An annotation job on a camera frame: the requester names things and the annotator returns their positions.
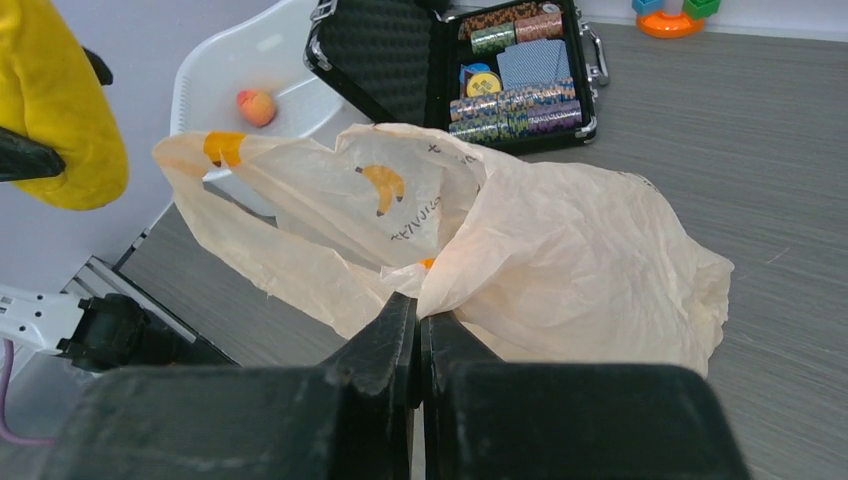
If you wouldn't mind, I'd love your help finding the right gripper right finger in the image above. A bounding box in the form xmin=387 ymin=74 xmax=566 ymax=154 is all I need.
xmin=420 ymin=313 xmax=750 ymax=479

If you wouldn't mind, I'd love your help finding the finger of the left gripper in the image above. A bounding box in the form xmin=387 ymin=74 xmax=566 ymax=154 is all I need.
xmin=1 ymin=127 xmax=66 ymax=183
xmin=83 ymin=48 xmax=114 ymax=86

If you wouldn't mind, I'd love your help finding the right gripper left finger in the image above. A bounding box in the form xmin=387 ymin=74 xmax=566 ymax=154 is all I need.
xmin=41 ymin=293 xmax=417 ymax=479

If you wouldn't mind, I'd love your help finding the yellow fake banana piece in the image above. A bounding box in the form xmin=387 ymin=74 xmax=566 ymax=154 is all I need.
xmin=1 ymin=1 xmax=129 ymax=211

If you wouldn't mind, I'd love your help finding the translucent plastic bag banana print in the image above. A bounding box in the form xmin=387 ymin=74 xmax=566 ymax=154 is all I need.
xmin=152 ymin=124 xmax=734 ymax=375

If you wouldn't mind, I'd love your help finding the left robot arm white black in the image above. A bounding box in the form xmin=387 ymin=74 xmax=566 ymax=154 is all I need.
xmin=1 ymin=31 xmax=152 ymax=372

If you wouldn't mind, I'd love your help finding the orange fake peach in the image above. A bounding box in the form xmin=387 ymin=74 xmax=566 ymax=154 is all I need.
xmin=236 ymin=89 xmax=277 ymax=127

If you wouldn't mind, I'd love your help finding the white plastic basin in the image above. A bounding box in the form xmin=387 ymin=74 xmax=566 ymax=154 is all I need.
xmin=168 ymin=0 xmax=372 ymax=220

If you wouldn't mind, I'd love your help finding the black poker chip case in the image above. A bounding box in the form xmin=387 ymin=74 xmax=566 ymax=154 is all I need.
xmin=305 ymin=1 xmax=608 ymax=154

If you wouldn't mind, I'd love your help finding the blue toy cube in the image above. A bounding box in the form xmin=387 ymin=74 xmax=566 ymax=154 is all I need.
xmin=631 ymin=0 xmax=665 ymax=17

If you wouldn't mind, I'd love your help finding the green toy cube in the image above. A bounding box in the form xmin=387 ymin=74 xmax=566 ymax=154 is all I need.
xmin=681 ymin=0 xmax=721 ymax=21

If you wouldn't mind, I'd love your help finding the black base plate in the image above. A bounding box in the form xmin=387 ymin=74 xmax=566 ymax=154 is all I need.
xmin=75 ymin=257 xmax=238 ymax=366

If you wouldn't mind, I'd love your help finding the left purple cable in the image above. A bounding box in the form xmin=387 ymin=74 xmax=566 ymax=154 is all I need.
xmin=0 ymin=339 xmax=58 ymax=448

